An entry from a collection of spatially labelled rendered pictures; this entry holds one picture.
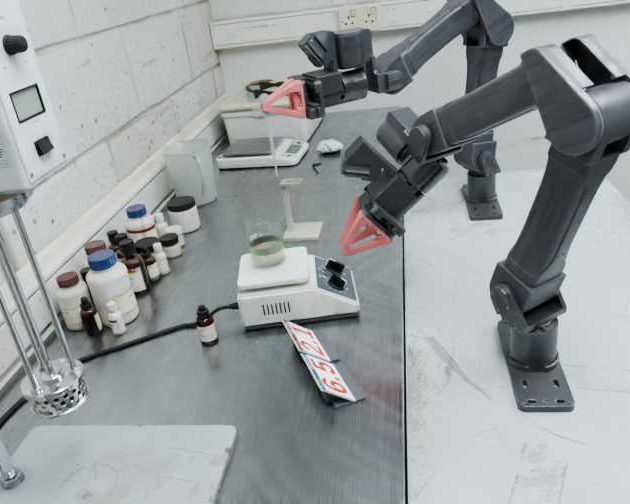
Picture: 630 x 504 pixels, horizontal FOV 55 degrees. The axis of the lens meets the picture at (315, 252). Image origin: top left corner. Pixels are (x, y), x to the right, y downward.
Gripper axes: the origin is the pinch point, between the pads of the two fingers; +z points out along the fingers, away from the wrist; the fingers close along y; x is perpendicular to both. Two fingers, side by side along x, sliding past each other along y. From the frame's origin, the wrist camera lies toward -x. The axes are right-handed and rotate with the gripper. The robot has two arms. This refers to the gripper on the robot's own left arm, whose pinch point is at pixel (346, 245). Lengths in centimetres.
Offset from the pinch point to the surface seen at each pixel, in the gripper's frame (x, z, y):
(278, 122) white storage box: -5, 14, -109
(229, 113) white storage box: -18, 23, -113
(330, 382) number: 5.0, 10.8, 20.2
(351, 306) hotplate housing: 8.0, 7.2, 1.0
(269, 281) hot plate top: -5.1, 12.9, 0.4
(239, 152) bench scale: -10, 25, -91
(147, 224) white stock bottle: -23, 34, -33
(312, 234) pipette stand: 5.6, 12.5, -33.3
